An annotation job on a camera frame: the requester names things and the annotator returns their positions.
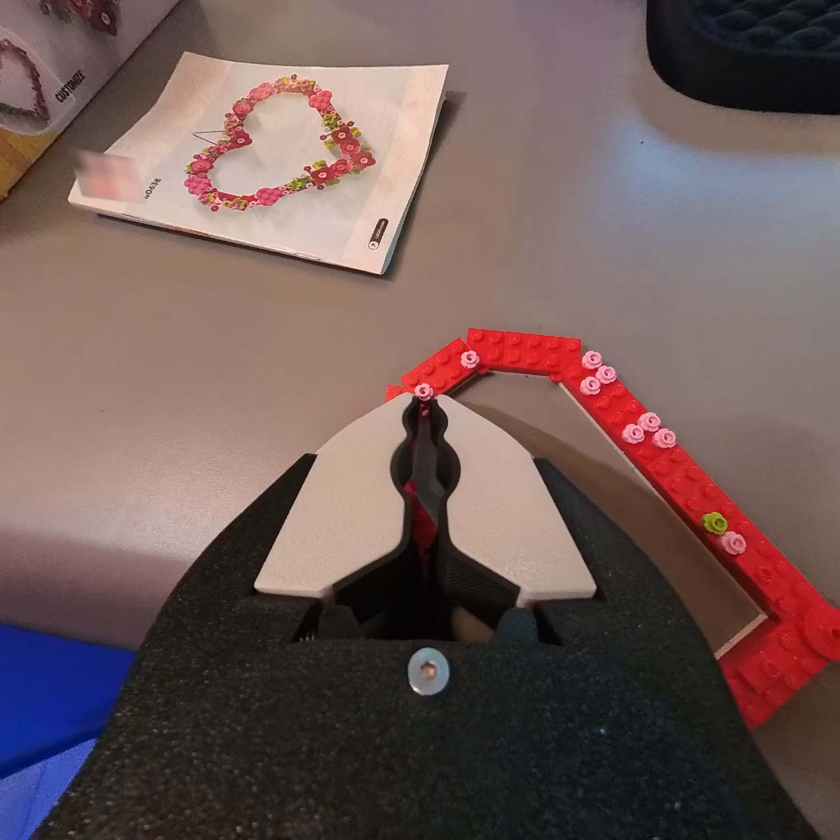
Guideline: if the white heart print cardboard box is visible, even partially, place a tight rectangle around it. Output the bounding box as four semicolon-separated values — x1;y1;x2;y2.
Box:
0;0;181;201

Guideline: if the black textured wrist rest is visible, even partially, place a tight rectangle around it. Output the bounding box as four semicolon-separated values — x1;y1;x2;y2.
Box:
646;0;840;116

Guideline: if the cluster of pink flower studs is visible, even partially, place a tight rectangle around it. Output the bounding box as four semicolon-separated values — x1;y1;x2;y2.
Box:
413;350;749;557

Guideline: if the grey desk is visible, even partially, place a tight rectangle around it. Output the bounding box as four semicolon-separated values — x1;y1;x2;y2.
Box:
0;0;840;840

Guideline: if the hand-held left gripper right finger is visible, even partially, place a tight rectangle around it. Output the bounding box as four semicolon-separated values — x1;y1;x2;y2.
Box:
430;392;598;610

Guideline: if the red brick heart frame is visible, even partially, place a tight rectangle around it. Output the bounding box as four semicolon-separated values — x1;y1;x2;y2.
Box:
384;327;840;731

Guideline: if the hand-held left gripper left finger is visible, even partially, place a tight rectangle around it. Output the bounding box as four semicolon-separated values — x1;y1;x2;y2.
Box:
253;395;421;614

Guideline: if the blue plastic bin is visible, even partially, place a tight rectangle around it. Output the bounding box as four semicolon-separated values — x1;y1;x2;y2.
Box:
0;622;137;840

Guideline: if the white heart print instruction booklet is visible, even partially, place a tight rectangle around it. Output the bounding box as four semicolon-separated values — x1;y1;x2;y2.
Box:
67;51;450;277

